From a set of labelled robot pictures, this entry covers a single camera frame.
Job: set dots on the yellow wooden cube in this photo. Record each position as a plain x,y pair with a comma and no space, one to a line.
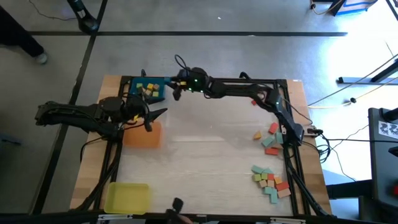
150,86

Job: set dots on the white bracket plate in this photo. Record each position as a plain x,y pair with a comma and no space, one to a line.
283,129

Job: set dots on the black floor beam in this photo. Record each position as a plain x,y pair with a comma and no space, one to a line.
348,189

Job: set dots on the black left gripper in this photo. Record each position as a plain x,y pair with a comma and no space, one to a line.
135,109

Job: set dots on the person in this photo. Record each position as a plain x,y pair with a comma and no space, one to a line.
18,37

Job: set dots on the small connector box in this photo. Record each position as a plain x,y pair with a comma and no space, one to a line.
312,131

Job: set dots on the yellow plastic tray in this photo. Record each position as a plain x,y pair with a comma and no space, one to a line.
127,199

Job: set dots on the small teal wooden block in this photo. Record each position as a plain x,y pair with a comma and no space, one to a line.
268,170

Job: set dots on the white black sticker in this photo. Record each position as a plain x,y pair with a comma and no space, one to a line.
388,129

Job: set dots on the black stand base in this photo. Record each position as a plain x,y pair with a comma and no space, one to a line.
87,23

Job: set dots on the black machine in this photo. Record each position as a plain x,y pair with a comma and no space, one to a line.
382,161

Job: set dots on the black handheld object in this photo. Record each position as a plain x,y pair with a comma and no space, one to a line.
178,204

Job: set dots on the small black knob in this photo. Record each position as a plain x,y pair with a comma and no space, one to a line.
353,100

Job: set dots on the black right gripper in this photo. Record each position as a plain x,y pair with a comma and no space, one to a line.
196,79

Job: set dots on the blue plastic tray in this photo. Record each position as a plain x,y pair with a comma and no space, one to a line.
132,90

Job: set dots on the black clamp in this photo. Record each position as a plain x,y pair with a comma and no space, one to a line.
143,73
244,75

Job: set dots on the red wooden cube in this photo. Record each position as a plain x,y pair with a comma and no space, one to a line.
270,176

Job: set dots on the black table frame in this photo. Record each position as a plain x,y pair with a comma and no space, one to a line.
281,84

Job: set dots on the orange plastic tray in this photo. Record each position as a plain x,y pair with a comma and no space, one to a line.
140,138

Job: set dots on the blue box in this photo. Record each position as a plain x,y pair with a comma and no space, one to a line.
357,6

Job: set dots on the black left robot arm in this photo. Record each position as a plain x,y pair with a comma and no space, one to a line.
68,115

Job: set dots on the yellow wooden wedge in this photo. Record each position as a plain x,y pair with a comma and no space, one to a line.
257,136

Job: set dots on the small silver bracket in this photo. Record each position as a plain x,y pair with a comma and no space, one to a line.
201,215

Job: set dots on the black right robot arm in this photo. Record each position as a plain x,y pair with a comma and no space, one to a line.
242,88

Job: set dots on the black stand foot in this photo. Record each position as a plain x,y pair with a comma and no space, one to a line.
357,80

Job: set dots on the tan wooden block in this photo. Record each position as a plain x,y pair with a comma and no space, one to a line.
284,193
277,146

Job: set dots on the person's hand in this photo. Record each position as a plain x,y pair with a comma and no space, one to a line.
185,220

